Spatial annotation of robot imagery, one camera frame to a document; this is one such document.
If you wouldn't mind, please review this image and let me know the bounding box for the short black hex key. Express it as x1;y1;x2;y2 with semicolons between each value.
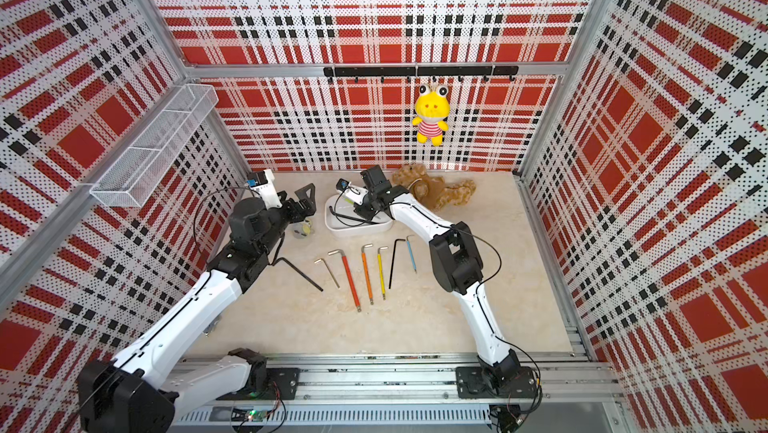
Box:
328;206;382;227

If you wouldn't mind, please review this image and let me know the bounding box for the orange handled hex key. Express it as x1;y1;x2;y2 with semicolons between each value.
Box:
361;243;374;305

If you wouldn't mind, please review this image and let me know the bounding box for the blue handled hex key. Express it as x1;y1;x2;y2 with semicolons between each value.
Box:
405;235;418;274

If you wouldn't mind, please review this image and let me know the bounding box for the red handled hex key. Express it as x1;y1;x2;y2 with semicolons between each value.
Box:
327;249;362;313

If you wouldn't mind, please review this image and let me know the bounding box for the yellow handled hex key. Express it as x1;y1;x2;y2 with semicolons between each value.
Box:
377;246;389;301

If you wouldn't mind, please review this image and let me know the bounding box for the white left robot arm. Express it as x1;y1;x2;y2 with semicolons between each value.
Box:
77;181;316;432

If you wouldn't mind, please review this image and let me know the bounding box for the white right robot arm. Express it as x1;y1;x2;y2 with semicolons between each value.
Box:
336;166;540;400

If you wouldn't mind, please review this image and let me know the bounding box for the white plastic storage box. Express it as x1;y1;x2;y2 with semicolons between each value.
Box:
324;194;394;238

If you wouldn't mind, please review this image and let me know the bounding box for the long black hex key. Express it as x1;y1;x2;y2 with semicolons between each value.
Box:
271;257;324;292

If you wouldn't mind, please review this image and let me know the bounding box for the small silver hex key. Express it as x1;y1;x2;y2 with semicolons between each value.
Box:
314;258;340;289

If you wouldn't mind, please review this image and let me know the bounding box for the clear tape roll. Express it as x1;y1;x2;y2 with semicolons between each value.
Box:
292;219;314;239

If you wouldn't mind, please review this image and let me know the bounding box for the brown plush teddy bear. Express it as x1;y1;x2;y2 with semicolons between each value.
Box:
391;163;477;212

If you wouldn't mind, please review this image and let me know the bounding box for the yellow frog plush toy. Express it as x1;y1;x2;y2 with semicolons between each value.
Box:
412;84;450;147

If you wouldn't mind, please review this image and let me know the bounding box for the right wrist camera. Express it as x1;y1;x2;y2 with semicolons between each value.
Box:
336;179;368;205

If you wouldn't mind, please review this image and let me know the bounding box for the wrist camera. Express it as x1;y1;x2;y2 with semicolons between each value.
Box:
247;169;282;208
336;179;368;205

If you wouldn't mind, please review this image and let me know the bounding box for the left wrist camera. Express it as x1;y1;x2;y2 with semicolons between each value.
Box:
247;169;282;208

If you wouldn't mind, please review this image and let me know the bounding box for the black wall hook rail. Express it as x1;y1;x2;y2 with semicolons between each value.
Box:
323;65;520;81

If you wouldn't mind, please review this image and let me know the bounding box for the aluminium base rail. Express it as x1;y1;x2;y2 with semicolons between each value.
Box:
176;353;633;432

